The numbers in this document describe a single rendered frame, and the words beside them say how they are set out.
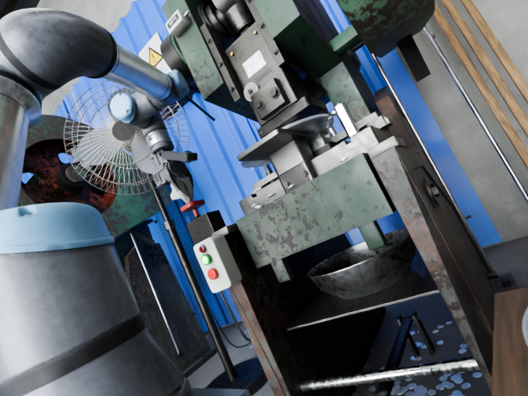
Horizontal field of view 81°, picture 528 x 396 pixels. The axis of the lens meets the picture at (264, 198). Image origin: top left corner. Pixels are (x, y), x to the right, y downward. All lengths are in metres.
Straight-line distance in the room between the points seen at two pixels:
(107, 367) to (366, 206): 0.57
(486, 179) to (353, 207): 1.44
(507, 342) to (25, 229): 0.48
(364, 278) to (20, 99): 0.80
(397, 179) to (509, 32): 1.62
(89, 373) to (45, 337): 0.04
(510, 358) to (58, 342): 0.42
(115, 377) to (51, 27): 0.51
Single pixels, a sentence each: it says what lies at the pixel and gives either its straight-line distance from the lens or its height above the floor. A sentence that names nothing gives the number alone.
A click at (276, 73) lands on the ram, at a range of 0.99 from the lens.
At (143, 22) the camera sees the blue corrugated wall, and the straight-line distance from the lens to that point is 3.42.
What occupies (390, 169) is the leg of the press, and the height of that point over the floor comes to 0.58.
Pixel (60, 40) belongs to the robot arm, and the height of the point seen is 0.97.
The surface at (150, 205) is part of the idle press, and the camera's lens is 2.18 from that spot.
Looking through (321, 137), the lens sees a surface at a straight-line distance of 0.94.
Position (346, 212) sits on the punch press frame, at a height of 0.54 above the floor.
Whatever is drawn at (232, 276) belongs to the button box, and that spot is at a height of 0.51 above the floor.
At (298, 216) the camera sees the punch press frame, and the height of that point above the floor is 0.58.
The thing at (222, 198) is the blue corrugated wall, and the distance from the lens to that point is 2.62.
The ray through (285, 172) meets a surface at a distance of 0.84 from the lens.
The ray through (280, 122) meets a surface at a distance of 0.97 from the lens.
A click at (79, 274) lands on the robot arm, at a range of 0.30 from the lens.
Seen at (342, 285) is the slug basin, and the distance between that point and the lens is 0.88.
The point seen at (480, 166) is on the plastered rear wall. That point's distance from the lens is 2.09.
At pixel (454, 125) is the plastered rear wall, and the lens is 2.09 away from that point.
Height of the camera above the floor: 0.56
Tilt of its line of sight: 7 degrees up
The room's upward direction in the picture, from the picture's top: 25 degrees counter-clockwise
